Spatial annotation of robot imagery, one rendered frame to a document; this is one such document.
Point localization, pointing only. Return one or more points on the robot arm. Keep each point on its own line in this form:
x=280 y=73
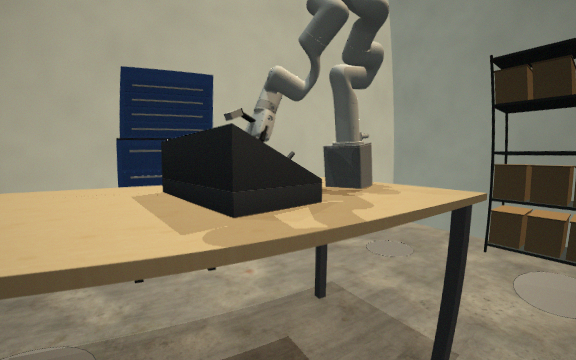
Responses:
x=362 y=63

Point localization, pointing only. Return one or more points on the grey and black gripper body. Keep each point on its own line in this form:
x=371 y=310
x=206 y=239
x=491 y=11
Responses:
x=263 y=117

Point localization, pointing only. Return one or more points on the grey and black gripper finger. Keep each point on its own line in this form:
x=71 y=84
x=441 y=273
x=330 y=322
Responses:
x=263 y=134

